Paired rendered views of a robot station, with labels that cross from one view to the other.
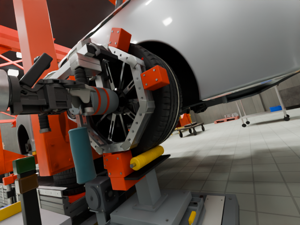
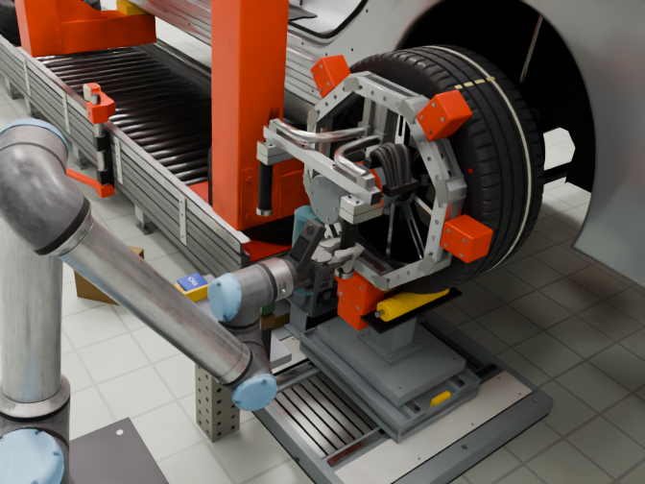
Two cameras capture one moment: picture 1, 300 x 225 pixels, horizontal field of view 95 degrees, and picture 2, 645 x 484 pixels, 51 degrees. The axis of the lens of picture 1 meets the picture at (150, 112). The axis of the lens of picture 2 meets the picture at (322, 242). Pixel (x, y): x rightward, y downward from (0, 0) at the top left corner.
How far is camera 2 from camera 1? 132 cm
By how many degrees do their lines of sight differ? 41
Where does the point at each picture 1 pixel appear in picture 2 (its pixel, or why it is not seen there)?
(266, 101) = not seen: outside the picture
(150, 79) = (453, 244)
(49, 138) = (246, 169)
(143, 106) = (427, 265)
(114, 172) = (349, 298)
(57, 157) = (252, 204)
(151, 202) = (390, 348)
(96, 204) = (300, 301)
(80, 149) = not seen: hidden behind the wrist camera
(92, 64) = (370, 212)
